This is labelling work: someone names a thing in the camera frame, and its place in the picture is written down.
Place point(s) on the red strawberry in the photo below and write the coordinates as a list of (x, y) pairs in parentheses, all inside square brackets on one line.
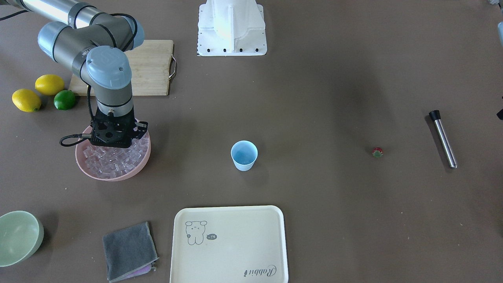
[(377, 152)]

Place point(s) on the light blue plastic cup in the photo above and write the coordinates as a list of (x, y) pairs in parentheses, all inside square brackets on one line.
[(244, 154)]

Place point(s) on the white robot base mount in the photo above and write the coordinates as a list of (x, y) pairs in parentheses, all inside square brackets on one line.
[(231, 28)]

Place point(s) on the green lime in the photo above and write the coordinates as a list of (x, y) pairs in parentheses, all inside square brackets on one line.
[(64, 100)]

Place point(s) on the pink bowl of ice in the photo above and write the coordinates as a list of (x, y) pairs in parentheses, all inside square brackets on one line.
[(113, 163)]

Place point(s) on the whole yellow lemon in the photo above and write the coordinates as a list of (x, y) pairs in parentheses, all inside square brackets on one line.
[(50, 84), (26, 100)]

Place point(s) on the grey folded cloth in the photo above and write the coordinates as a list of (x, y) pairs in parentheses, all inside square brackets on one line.
[(129, 252)]

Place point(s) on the beige rabbit serving tray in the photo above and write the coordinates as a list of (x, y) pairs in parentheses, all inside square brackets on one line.
[(239, 244)]

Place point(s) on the steel muddler black tip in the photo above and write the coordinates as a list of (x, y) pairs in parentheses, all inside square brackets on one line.
[(437, 122)]

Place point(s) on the mint green bowl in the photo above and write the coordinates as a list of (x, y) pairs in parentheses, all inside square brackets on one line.
[(21, 235)]

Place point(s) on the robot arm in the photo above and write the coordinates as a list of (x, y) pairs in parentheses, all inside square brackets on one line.
[(92, 44)]

